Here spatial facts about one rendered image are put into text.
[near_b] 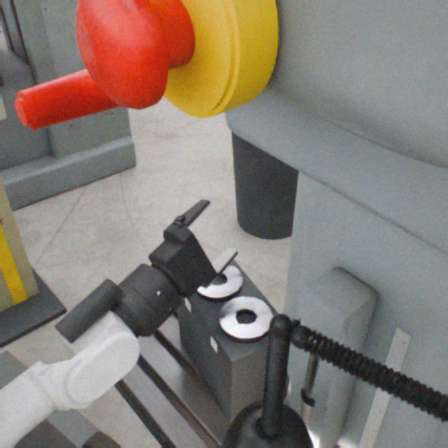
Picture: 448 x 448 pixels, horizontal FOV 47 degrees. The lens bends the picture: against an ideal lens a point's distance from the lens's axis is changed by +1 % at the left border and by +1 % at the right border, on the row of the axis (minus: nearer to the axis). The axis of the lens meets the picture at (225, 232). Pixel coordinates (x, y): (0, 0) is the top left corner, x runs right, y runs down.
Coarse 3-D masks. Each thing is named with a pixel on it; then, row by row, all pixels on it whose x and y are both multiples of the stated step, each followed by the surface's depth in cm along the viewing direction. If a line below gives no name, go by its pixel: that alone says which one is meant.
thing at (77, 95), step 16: (64, 80) 26; (80, 80) 26; (32, 96) 25; (48, 96) 25; (64, 96) 26; (80, 96) 26; (96, 96) 27; (32, 112) 25; (48, 112) 25; (64, 112) 26; (80, 112) 26; (96, 112) 27; (32, 128) 26
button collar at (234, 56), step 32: (192, 0) 16; (224, 0) 15; (256, 0) 15; (224, 32) 15; (256, 32) 15; (192, 64) 17; (224, 64) 16; (256, 64) 16; (192, 96) 18; (224, 96) 17; (256, 96) 18
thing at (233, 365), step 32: (224, 288) 90; (256, 288) 92; (192, 320) 93; (224, 320) 85; (256, 320) 85; (192, 352) 100; (224, 352) 82; (256, 352) 82; (224, 384) 87; (256, 384) 88
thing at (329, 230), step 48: (336, 192) 36; (336, 240) 38; (384, 240) 34; (288, 288) 48; (384, 288) 36; (432, 288) 33; (384, 336) 39; (432, 336) 35; (432, 384) 38; (384, 432) 44; (432, 432) 42
